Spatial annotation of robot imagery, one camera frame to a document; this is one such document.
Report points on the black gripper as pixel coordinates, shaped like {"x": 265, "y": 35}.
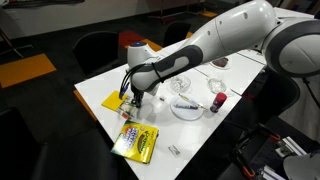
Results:
{"x": 138, "y": 96}

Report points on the yellow green pen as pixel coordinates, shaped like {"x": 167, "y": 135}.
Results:
{"x": 192, "y": 102}

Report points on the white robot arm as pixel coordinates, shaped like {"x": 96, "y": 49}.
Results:
{"x": 290, "y": 46}

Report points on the black marker pen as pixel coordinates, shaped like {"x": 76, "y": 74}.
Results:
{"x": 186, "y": 107}

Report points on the yellow sticky note pad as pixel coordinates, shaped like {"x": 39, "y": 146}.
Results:
{"x": 113, "y": 102}

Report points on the clear glass ashtray bowl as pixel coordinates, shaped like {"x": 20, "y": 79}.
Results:
{"x": 180, "y": 83}

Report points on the white round plate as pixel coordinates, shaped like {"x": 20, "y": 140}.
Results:
{"x": 185, "y": 110}

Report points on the yellow crayon box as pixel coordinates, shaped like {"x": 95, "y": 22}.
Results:
{"x": 136, "y": 142}

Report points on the black chair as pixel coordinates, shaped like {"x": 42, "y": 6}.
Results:
{"x": 97, "y": 52}

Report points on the red capped spice bottle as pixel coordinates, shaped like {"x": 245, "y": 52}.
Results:
{"x": 218, "y": 102}

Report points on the plate with chocolate bread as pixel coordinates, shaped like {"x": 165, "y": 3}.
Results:
{"x": 222, "y": 63}

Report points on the orange black clamp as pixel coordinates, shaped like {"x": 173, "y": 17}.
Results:
{"x": 241, "y": 160}

